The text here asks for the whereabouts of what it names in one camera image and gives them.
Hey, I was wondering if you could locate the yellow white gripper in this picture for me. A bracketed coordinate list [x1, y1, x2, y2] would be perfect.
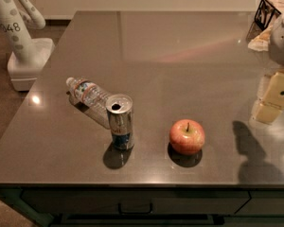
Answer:
[251, 67, 284, 125]

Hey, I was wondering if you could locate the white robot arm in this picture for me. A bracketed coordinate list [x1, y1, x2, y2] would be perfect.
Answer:
[248, 0, 284, 125]

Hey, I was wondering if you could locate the red yellow apple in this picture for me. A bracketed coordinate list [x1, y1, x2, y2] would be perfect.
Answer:
[169, 119, 205, 155]

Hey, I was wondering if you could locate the cream snack bag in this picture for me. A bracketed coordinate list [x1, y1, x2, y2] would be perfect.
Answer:
[248, 26, 272, 52]

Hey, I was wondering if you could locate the silver blue drink can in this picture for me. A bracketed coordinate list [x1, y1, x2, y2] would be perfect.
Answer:
[106, 94, 134, 150]

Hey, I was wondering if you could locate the clear plastic water bottle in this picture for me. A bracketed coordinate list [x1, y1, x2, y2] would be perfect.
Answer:
[66, 78, 112, 129]

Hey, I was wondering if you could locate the grey table drawer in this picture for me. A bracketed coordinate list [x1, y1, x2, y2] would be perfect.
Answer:
[22, 188, 249, 215]

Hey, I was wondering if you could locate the white spotted background robot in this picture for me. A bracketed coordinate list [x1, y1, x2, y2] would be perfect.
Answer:
[0, 0, 55, 91]

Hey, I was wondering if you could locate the black wire basket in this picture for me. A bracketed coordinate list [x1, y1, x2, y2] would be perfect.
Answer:
[254, 0, 284, 30]

